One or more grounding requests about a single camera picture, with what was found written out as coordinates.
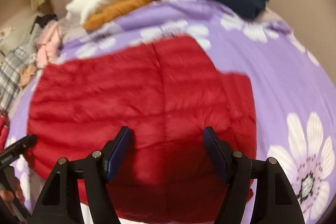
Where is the red garment at bed edge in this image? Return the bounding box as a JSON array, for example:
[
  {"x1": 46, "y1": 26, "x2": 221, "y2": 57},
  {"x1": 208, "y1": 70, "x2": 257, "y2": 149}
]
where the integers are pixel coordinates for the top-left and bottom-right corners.
[{"x1": 0, "y1": 111, "x2": 10, "y2": 151}]

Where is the pink garment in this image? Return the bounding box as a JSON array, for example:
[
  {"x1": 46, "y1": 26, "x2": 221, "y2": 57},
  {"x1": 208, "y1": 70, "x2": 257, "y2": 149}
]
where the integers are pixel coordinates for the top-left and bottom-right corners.
[{"x1": 36, "y1": 20, "x2": 62, "y2": 69}]

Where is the left hand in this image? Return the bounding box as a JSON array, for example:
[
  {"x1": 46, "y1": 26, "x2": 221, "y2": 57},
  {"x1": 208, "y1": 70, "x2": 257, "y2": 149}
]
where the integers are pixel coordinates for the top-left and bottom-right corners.
[{"x1": 0, "y1": 178, "x2": 25, "y2": 204}]

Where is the purple floral bed cover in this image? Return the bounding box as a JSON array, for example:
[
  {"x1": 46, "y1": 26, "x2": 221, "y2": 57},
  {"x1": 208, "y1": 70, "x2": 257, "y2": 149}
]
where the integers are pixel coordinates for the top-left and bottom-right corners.
[{"x1": 7, "y1": 0, "x2": 335, "y2": 223}]

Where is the orange folded garment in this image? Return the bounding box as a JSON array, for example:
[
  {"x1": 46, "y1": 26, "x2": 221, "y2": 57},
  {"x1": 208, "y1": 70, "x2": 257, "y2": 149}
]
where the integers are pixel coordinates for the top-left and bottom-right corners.
[{"x1": 82, "y1": 0, "x2": 156, "y2": 31}]

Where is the red quilted down jacket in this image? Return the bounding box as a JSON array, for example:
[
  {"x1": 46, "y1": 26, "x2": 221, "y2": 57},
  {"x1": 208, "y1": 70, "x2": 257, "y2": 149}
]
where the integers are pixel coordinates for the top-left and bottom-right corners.
[{"x1": 25, "y1": 36, "x2": 256, "y2": 223}]

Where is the grey plaid garment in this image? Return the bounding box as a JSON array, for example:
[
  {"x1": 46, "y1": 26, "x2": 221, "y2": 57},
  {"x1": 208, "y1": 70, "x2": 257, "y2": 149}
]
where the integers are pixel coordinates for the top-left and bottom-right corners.
[{"x1": 1, "y1": 45, "x2": 37, "y2": 113}]

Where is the tan crumpled garment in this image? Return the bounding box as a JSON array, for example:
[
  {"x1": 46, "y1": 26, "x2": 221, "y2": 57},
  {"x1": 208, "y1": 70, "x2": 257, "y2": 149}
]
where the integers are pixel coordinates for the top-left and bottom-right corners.
[{"x1": 18, "y1": 64, "x2": 38, "y2": 90}]

